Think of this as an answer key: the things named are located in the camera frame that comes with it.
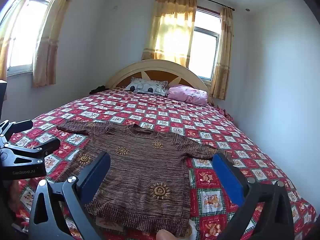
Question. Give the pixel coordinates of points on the white patterned pillow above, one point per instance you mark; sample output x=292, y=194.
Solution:
x=145, y=87

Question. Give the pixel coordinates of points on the window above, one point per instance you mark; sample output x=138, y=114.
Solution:
x=205, y=47
x=27, y=35

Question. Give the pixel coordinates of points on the red checked printed blanket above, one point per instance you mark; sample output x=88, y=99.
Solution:
x=175, y=120

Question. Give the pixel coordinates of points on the brown knitted sweater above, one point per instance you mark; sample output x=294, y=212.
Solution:
x=150, y=170

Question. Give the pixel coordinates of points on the person's right hand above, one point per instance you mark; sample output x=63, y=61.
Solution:
x=165, y=235

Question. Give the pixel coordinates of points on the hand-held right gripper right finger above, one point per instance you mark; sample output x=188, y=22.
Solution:
x=226, y=177

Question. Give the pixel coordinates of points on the pink pillow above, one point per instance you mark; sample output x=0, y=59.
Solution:
x=187, y=93

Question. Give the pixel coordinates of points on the cream arched bed headboard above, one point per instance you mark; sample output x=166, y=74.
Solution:
x=160, y=66

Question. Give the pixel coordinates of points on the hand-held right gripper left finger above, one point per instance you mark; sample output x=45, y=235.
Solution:
x=96, y=173

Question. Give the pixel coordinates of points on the dark cloth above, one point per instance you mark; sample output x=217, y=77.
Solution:
x=98, y=89

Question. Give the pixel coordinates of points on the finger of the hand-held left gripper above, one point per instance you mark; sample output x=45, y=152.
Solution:
x=47, y=147
x=22, y=125

